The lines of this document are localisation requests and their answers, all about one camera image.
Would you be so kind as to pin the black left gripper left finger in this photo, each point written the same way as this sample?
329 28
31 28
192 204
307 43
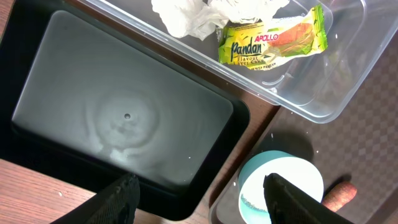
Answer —
116 204

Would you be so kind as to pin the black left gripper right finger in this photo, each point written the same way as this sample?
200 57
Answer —
287 204

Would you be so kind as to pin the light blue bowl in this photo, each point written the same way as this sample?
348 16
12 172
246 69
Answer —
300 172

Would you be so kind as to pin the yellow snack wrapper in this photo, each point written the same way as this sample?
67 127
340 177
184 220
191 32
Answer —
263 46

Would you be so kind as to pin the white tissue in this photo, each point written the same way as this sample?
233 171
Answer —
247 11
189 17

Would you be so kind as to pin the orange carrot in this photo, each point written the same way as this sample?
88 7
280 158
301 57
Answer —
339 196

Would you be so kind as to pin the black plastic bin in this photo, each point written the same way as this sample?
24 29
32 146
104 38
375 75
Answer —
85 104

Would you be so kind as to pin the clear plastic bin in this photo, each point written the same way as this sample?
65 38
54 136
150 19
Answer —
317 87

